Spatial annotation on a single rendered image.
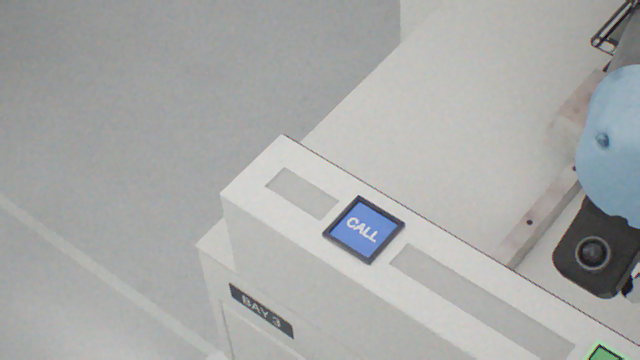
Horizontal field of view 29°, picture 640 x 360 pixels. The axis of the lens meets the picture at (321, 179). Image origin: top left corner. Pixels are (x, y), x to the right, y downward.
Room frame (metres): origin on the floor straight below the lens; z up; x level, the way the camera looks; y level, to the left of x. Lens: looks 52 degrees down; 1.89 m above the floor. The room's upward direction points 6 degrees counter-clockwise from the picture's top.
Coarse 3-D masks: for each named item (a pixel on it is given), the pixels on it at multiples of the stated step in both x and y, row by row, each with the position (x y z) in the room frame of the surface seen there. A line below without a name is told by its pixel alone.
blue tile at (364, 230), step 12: (360, 204) 0.69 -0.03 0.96; (348, 216) 0.67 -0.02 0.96; (360, 216) 0.67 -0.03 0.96; (372, 216) 0.67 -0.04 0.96; (336, 228) 0.66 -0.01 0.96; (348, 228) 0.66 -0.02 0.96; (360, 228) 0.66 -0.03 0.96; (372, 228) 0.66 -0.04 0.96; (384, 228) 0.66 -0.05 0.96; (348, 240) 0.65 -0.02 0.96; (360, 240) 0.65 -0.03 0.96; (372, 240) 0.64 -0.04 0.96; (384, 240) 0.64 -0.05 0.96; (360, 252) 0.63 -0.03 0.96; (372, 252) 0.63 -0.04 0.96
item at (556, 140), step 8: (552, 120) 0.83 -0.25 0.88; (552, 128) 0.82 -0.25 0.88; (552, 136) 0.82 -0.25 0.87; (560, 136) 0.81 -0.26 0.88; (552, 144) 0.82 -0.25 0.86; (560, 144) 0.81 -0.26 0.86; (568, 144) 0.81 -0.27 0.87; (576, 144) 0.80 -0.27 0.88; (568, 152) 0.81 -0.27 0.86; (576, 152) 0.80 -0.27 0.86
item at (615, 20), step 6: (630, 0) 0.98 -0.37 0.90; (624, 6) 0.97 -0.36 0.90; (630, 6) 0.97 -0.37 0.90; (618, 12) 0.96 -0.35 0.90; (624, 12) 0.96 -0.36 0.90; (612, 18) 0.95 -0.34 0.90; (618, 18) 0.95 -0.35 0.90; (624, 18) 0.96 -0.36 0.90; (606, 24) 0.95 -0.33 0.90; (612, 24) 0.95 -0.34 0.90; (618, 24) 0.95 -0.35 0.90; (600, 30) 0.94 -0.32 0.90; (606, 30) 0.94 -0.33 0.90; (612, 30) 0.94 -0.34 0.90; (600, 36) 0.93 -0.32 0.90; (606, 36) 0.93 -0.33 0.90
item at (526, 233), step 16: (560, 176) 0.78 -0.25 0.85; (576, 176) 0.78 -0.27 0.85; (544, 192) 0.76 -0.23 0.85; (560, 192) 0.76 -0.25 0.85; (576, 192) 0.78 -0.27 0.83; (544, 208) 0.74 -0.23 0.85; (560, 208) 0.75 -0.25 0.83; (528, 224) 0.72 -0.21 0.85; (544, 224) 0.73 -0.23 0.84; (512, 240) 0.71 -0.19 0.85; (528, 240) 0.71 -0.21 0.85; (496, 256) 0.69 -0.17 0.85; (512, 256) 0.69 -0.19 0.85
